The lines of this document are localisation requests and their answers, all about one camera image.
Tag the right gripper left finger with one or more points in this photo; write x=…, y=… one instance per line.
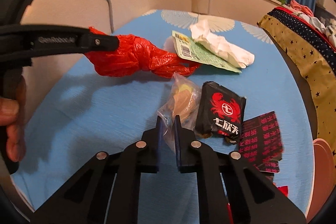
x=106, y=188

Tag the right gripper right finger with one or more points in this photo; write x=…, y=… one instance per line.
x=230, y=190

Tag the black pink printed wrapper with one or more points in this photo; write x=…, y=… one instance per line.
x=261, y=143

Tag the black crab snack packet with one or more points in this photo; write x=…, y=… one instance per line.
x=220, y=112

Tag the red plastic bag knotted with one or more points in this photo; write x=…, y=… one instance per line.
x=138, y=54

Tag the clear plastic bag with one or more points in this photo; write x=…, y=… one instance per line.
x=184, y=100

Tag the white tissue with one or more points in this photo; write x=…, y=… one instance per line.
x=220, y=47

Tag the green white snack wrapper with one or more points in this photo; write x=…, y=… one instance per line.
x=189, y=50

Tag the pink plastic trash bin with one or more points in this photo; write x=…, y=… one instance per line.
x=323, y=182

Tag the person left hand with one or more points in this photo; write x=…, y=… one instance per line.
x=12, y=117

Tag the yellow star bed skirt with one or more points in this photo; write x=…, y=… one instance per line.
x=314, y=69

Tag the white foam pad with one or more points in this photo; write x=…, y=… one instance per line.
x=169, y=45

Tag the navy star bed sheet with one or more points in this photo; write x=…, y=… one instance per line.
x=307, y=32

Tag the plaid light blue duvet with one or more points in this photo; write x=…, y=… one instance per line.
x=328, y=30

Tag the red blanket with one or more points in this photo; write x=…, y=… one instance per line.
x=289, y=11

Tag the pink clothes on sill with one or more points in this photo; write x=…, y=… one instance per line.
x=302, y=8

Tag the beige storage box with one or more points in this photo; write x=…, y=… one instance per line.
x=328, y=5

